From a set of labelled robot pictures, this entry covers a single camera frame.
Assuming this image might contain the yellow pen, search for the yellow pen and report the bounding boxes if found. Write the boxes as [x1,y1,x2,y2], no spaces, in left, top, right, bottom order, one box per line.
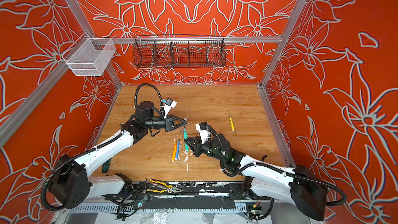
[229,115,235,132]

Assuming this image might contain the white mesh basket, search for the white mesh basket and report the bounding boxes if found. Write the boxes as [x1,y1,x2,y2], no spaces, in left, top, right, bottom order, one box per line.
[62,38,116,76]

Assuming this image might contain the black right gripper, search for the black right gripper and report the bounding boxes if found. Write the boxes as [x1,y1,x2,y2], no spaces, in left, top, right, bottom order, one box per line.
[183,136,227,163]

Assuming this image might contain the orange pen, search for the orange pen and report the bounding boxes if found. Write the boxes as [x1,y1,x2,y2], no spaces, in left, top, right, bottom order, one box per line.
[172,141,178,162]

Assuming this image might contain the yellow handled pliers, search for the yellow handled pliers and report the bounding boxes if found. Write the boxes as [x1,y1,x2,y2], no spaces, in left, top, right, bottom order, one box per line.
[146,178,183,194]

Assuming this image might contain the black wire basket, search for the black wire basket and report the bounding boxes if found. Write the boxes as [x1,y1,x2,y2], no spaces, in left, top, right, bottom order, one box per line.
[133,35,227,68]

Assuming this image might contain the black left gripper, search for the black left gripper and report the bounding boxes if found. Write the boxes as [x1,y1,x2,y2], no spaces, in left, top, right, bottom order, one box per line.
[146,113,187,133]

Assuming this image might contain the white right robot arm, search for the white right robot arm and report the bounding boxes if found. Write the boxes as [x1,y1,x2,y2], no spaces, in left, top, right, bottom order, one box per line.
[184,122,347,222]

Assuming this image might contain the green pen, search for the green pen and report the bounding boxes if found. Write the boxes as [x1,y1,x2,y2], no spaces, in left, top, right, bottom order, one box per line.
[183,127,189,152]

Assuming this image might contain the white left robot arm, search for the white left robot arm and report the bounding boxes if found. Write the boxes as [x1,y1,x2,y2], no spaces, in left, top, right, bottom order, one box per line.
[40,84,187,212]

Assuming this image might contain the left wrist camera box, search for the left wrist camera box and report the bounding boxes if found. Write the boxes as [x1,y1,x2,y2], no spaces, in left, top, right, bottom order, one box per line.
[162,98,177,118]

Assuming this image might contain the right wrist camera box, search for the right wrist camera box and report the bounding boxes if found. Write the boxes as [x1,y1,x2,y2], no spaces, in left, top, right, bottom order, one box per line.
[195,121,211,145]

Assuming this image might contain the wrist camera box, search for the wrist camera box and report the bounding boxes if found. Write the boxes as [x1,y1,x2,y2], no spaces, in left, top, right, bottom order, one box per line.
[195,121,211,145]
[162,98,177,118]

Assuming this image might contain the green handled screwdriver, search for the green handled screwdriver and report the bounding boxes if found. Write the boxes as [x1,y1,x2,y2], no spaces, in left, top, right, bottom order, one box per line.
[101,159,111,174]

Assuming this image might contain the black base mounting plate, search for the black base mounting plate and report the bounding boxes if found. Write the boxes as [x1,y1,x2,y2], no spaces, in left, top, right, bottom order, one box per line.
[103,181,271,202]

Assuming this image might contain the white slotted cable duct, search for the white slotted cable duct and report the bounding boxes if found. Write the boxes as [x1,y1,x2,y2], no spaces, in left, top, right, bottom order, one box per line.
[68,202,247,214]

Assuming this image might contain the blue pen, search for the blue pen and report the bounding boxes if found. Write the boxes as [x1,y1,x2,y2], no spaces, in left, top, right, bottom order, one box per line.
[175,139,180,160]

